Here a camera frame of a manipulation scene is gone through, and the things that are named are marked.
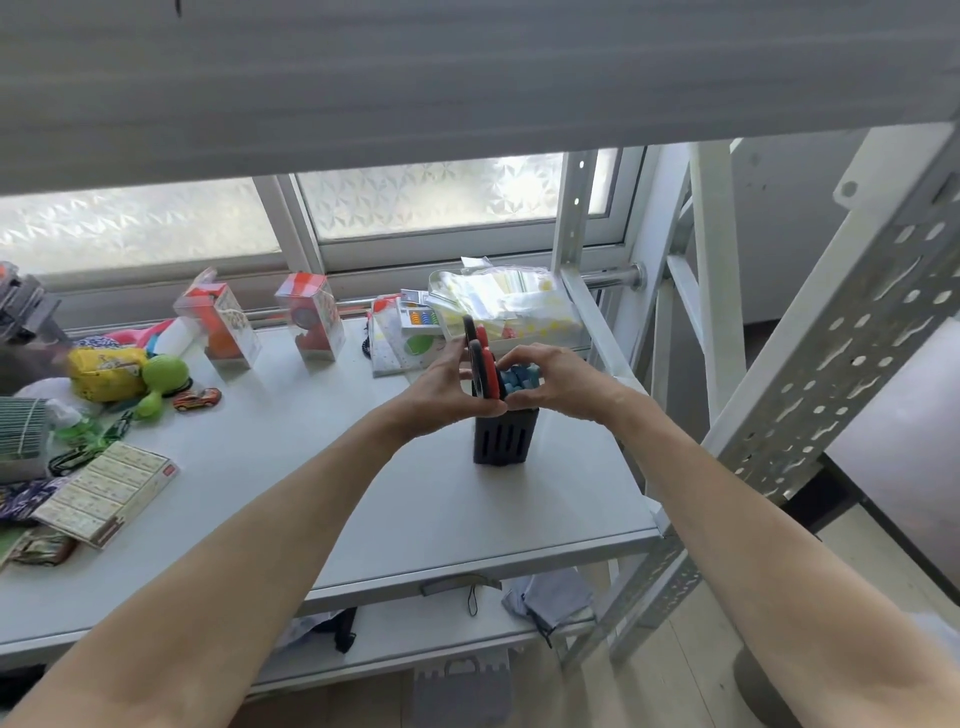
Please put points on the person's left hand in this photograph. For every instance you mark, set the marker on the person's left hand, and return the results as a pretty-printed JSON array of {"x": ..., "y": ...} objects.
[{"x": 439, "y": 397}]

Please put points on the person's right hand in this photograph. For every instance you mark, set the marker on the person's right hand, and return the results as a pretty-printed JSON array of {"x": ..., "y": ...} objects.
[{"x": 581, "y": 386}]

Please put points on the person's left thumb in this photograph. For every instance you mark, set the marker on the person's left thumb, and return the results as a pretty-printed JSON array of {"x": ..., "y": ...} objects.
[{"x": 486, "y": 408}]

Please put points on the person's right thumb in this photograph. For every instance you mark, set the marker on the person's right thumb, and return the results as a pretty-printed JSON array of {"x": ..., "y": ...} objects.
[{"x": 526, "y": 399}]

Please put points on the black slotted pen holder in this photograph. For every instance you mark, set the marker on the black slotted pen holder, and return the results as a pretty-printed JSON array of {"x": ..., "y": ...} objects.
[{"x": 504, "y": 439}]

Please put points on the red and black scissors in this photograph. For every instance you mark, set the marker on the red and black scissors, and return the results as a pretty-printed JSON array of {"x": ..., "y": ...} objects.
[{"x": 487, "y": 371}]

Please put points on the person's left forearm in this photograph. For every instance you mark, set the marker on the person's left forearm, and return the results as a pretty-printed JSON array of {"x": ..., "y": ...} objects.
[{"x": 217, "y": 570}]

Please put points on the person's right forearm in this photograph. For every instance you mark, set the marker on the person's right forearm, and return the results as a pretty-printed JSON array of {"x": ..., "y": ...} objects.
[{"x": 772, "y": 555}]

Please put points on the blue items in holder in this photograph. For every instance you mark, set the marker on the blue items in holder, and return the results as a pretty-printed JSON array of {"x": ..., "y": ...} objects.
[{"x": 519, "y": 379}]

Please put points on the clear bag of yellow packets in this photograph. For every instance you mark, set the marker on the clear bag of yellow packets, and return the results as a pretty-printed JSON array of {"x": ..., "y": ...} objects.
[{"x": 510, "y": 304}]

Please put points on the stationery pack with coloured rings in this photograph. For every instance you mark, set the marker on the stationery pack with coloured rings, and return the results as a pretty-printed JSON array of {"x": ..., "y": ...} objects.
[{"x": 405, "y": 334}]

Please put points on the clear box with red toy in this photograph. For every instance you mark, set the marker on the clear box with red toy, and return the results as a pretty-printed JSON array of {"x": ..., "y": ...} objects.
[{"x": 311, "y": 315}]

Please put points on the grey cloth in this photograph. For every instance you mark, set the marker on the grey cloth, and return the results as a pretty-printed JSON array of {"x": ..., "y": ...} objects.
[{"x": 551, "y": 596}]

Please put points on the white framed frosted window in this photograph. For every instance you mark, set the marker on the white framed frosted window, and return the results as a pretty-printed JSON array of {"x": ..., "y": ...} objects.
[{"x": 360, "y": 217}]

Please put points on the clear box with orange toy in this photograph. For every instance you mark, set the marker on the clear box with orange toy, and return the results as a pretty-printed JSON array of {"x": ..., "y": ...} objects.
[{"x": 219, "y": 322}]

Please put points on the grey notched plastic piece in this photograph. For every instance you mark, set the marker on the grey notched plastic piece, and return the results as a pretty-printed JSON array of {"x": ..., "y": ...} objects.
[{"x": 461, "y": 694}]

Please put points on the small red toy car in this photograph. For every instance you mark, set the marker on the small red toy car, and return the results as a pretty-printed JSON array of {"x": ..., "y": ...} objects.
[{"x": 196, "y": 400}]

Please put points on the white perforated metal rack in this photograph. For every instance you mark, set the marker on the white perforated metal rack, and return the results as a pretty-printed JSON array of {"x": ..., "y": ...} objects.
[{"x": 817, "y": 352}]

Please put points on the white plastic bottle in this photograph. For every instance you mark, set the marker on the white plastic bottle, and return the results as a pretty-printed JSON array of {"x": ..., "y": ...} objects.
[{"x": 176, "y": 335}]

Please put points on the green plush toy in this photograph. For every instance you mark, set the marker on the green plush toy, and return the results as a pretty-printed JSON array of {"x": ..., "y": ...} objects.
[{"x": 161, "y": 379}]

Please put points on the pink plastic item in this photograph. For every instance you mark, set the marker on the pink plastic item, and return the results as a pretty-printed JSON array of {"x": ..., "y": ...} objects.
[{"x": 139, "y": 331}]

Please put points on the yellow printed pouch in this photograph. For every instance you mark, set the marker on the yellow printed pouch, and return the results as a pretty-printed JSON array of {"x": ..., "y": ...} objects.
[{"x": 105, "y": 371}]

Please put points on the block of cream small boxes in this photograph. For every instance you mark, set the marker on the block of cream small boxes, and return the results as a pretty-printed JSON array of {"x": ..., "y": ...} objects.
[{"x": 105, "y": 487}]

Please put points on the bunch of green clips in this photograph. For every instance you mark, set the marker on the bunch of green clips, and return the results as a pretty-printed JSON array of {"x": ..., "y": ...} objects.
[{"x": 94, "y": 439}]

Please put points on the blue patterned fabric pouch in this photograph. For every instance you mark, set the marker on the blue patterned fabric pouch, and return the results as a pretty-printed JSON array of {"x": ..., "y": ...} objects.
[{"x": 30, "y": 496}]

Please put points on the brown printed packet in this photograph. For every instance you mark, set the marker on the brown printed packet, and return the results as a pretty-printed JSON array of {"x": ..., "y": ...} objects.
[{"x": 41, "y": 546}]

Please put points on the grey striped packet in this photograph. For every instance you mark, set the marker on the grey striped packet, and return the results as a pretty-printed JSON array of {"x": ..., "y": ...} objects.
[{"x": 21, "y": 435}]

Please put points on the dark grey plastic object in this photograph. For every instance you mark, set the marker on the dark grey plastic object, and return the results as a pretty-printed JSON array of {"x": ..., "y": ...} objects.
[{"x": 26, "y": 307}]

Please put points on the chrome wall rail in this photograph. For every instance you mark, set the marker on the chrome wall rail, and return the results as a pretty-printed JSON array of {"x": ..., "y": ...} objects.
[{"x": 619, "y": 277}]

